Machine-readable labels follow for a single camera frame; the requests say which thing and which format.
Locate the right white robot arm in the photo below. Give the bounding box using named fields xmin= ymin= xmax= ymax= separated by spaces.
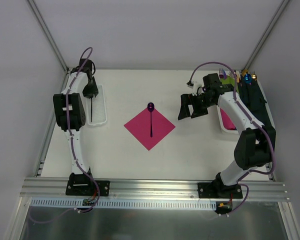
xmin=178 ymin=73 xmax=276 ymax=199

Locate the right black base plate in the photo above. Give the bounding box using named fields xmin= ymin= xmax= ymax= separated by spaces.
xmin=197 ymin=182 xmax=243 ymax=199

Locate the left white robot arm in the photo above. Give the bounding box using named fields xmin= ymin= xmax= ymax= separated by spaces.
xmin=52 ymin=58 xmax=99 ymax=200

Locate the white slotted cable duct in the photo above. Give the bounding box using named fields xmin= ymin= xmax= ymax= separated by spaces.
xmin=30 ymin=197 xmax=217 ymax=211

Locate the large white storage basket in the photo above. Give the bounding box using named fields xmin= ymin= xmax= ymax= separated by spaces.
xmin=216 ymin=74 xmax=275 ymax=135

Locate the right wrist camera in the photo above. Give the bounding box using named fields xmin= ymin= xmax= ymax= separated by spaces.
xmin=187 ymin=81 xmax=204 ymax=96

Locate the aluminium frame post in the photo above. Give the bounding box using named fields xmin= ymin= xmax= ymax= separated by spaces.
xmin=241 ymin=0 xmax=291 ymax=71
xmin=25 ymin=0 xmax=69 ymax=73

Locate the dark navy rolled napkin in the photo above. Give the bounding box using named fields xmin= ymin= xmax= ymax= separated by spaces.
xmin=238 ymin=80 xmax=272 ymax=126

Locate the purple fork in roll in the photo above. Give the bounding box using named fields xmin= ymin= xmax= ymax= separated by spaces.
xmin=218 ymin=68 xmax=227 ymax=79

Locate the blue spoon in roll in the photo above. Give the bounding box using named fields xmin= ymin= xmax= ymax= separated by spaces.
xmin=244 ymin=73 xmax=253 ymax=84

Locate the aluminium front rail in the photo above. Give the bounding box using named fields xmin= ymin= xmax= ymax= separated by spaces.
xmin=20 ymin=177 xmax=291 ymax=202

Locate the small white utensil basket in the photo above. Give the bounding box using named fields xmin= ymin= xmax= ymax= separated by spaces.
xmin=85 ymin=84 xmax=108 ymax=127

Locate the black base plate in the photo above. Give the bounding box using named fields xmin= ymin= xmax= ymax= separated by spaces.
xmin=197 ymin=182 xmax=243 ymax=199
xmin=65 ymin=179 xmax=110 ymax=197

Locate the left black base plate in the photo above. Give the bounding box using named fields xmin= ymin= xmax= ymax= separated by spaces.
xmin=65 ymin=179 xmax=110 ymax=197

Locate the left aluminium frame post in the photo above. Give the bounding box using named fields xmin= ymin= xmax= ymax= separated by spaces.
xmin=25 ymin=0 xmax=69 ymax=73

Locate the purple metallic spoon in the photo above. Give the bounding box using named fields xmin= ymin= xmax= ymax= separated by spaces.
xmin=147 ymin=102 xmax=155 ymax=138

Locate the magenta paper napkin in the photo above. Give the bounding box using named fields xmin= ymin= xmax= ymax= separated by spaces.
xmin=124 ymin=108 xmax=175 ymax=151

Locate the black fork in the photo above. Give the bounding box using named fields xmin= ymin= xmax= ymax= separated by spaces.
xmin=90 ymin=97 xmax=93 ymax=123

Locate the green rolled napkin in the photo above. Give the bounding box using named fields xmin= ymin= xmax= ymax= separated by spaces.
xmin=220 ymin=76 xmax=235 ymax=87

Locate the right aluminium frame post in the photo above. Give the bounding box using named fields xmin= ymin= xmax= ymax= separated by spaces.
xmin=241 ymin=0 xmax=291 ymax=71

